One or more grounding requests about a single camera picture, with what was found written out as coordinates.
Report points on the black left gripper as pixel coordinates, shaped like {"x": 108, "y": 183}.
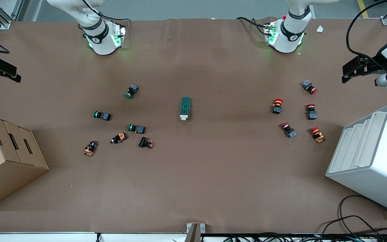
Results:
{"x": 375, "y": 66}

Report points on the brown table mat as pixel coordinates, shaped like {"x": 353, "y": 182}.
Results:
{"x": 193, "y": 174}

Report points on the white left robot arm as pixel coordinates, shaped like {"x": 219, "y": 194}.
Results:
{"x": 289, "y": 33}

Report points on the green push button switch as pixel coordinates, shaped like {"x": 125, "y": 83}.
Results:
{"x": 102, "y": 116}
{"x": 137, "y": 128}
{"x": 132, "y": 90}

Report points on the black switch with red lens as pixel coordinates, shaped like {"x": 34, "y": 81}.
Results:
{"x": 144, "y": 142}

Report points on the black orange push button switch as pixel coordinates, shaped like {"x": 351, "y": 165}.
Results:
{"x": 90, "y": 148}
{"x": 119, "y": 138}

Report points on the green load switch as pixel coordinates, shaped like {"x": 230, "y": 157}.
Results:
{"x": 185, "y": 107}

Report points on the white stepped plastic bin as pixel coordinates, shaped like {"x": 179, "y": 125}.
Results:
{"x": 371, "y": 161}

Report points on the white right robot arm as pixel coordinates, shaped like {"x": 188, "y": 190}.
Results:
{"x": 101, "y": 37}

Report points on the white paper scrap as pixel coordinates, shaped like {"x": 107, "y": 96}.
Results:
{"x": 319, "y": 29}

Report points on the grey metal bracket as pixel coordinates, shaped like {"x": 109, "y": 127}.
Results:
{"x": 195, "y": 230}

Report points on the white table edge rail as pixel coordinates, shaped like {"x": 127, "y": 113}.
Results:
{"x": 45, "y": 237}

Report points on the red button blue block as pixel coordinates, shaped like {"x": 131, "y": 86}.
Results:
{"x": 311, "y": 112}
{"x": 309, "y": 86}
{"x": 289, "y": 130}

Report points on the brown cardboard box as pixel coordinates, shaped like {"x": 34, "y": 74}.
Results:
{"x": 5, "y": 161}

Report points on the red button black orange block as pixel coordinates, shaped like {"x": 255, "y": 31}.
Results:
{"x": 277, "y": 106}

